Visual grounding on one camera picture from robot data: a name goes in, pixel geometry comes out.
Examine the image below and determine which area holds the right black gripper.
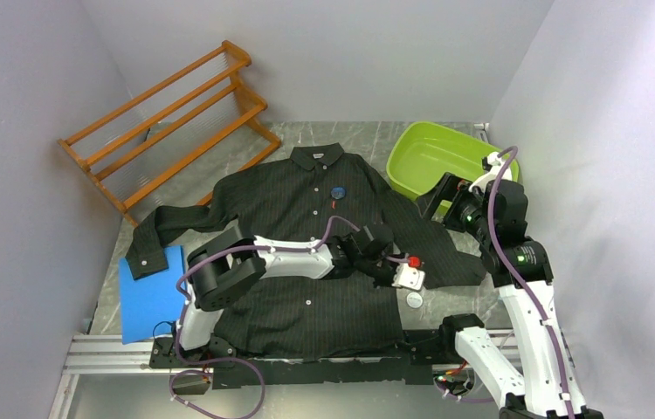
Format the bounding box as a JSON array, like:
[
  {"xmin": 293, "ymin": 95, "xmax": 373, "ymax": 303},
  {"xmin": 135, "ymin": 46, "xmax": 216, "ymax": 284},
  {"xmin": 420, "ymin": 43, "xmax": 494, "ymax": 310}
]
[{"xmin": 416, "ymin": 171, "xmax": 494, "ymax": 243}]

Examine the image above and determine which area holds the black pinstriped shirt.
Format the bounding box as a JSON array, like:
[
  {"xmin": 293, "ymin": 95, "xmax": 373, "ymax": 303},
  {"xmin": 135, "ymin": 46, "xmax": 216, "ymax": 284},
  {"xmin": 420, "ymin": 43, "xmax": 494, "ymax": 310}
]
[{"xmin": 126, "ymin": 143, "xmax": 485, "ymax": 360}]

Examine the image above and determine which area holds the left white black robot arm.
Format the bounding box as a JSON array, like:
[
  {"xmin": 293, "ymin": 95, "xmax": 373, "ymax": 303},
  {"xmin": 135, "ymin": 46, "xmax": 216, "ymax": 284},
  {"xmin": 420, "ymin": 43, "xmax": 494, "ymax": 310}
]
[{"xmin": 172, "ymin": 224, "xmax": 425, "ymax": 367}]

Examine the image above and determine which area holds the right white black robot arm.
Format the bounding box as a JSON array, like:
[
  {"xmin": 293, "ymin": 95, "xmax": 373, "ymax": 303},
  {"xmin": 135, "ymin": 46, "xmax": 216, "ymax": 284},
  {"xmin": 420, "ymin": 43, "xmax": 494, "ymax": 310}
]
[{"xmin": 421, "ymin": 173, "xmax": 603, "ymax": 418}]

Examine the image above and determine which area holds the lime green plastic basin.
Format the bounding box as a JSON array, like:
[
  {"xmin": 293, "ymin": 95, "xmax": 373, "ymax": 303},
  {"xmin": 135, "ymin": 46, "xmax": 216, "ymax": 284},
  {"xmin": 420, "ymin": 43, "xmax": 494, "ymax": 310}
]
[{"xmin": 382, "ymin": 121, "xmax": 500, "ymax": 221}]

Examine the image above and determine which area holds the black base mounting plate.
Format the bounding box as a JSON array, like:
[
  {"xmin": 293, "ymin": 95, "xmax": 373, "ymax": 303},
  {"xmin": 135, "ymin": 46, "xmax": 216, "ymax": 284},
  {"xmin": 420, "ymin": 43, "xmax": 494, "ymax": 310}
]
[{"xmin": 148, "ymin": 330, "xmax": 462, "ymax": 389}]

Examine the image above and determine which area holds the orange wooden shoe rack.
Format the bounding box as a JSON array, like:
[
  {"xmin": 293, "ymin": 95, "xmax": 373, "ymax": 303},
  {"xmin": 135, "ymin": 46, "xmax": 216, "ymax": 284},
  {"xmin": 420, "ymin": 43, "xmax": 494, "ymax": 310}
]
[{"xmin": 58, "ymin": 40, "xmax": 282, "ymax": 226}]

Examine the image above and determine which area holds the blue flat mat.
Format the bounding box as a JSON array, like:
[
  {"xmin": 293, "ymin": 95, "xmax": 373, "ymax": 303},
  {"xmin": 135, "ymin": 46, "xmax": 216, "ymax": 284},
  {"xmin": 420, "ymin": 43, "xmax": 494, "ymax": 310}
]
[{"xmin": 118, "ymin": 246, "xmax": 185, "ymax": 344}]

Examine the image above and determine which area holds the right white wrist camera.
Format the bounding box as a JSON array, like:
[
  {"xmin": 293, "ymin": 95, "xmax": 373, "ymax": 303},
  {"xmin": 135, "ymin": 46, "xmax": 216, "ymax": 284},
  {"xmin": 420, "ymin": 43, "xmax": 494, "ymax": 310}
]
[{"xmin": 469, "ymin": 152, "xmax": 512, "ymax": 196}]

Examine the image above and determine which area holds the aluminium frame rail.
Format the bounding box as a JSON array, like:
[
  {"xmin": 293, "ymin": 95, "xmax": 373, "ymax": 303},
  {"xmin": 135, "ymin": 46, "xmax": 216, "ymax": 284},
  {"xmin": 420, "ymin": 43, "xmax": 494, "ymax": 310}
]
[{"xmin": 62, "ymin": 329, "xmax": 573, "ymax": 376}]

